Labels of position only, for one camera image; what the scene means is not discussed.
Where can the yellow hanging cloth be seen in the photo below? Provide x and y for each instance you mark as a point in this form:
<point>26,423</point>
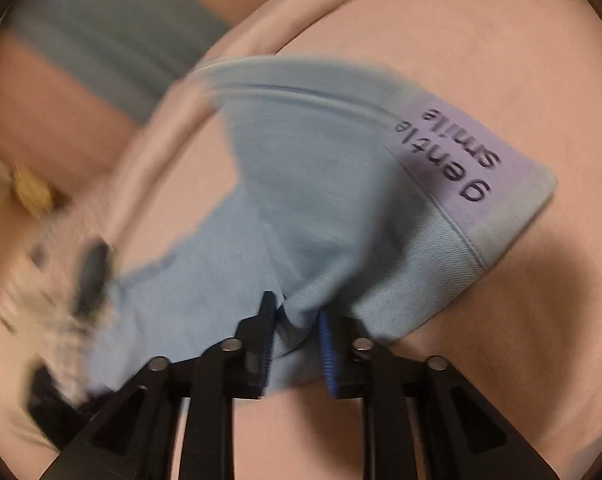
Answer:
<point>31,192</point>

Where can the blue-grey curtain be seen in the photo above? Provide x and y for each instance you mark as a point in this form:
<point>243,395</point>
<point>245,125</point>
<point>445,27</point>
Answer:
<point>106,25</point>

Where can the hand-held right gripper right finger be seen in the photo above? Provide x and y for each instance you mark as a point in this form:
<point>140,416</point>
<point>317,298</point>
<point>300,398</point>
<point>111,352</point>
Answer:
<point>327,355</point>

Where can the light blue denim pants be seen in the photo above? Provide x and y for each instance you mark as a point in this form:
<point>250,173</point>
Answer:
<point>331,185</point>

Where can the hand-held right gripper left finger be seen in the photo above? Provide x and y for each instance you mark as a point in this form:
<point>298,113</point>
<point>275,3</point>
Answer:
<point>265,345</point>

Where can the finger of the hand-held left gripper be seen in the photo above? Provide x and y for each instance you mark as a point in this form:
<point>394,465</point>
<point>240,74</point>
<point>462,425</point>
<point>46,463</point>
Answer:
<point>94,270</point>

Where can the pink duvet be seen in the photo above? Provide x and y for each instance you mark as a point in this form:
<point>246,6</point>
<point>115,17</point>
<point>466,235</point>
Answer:
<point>171,105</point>

